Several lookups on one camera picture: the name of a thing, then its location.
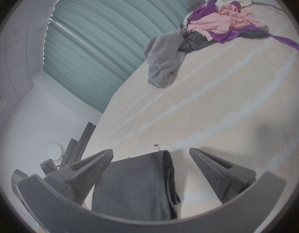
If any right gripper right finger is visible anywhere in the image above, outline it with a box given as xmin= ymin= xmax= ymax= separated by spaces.
xmin=189 ymin=148 xmax=257 ymax=202

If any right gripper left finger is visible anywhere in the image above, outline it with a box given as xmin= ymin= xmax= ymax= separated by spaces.
xmin=44 ymin=149 xmax=114 ymax=204

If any black T-shirt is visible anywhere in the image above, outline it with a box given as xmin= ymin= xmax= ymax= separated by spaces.
xmin=91 ymin=144 xmax=181 ymax=221

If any bed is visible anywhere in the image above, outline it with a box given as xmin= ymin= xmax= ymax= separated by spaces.
xmin=81 ymin=0 xmax=299 ymax=220

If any pile of clothes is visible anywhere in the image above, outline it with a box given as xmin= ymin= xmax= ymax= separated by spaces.
xmin=177 ymin=0 xmax=299 ymax=56

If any black chest of drawers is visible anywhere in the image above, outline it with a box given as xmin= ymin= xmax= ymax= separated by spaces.
xmin=72 ymin=122 xmax=97 ymax=163

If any round white mirror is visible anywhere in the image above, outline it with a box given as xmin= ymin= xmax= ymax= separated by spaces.
xmin=45 ymin=142 xmax=64 ymax=162

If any blue-green curtain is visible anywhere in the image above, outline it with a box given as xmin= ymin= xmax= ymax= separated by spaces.
xmin=49 ymin=0 xmax=195 ymax=78
xmin=42 ymin=21 xmax=129 ymax=113

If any grey garment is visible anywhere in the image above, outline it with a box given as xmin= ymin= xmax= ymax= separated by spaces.
xmin=143 ymin=29 xmax=187 ymax=89

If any grey bedside table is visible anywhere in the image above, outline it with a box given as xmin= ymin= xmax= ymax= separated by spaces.
xmin=187 ymin=0 xmax=201 ymax=10

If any white printed pillow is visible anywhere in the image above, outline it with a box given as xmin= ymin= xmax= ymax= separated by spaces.
xmin=215 ymin=0 xmax=253 ymax=8

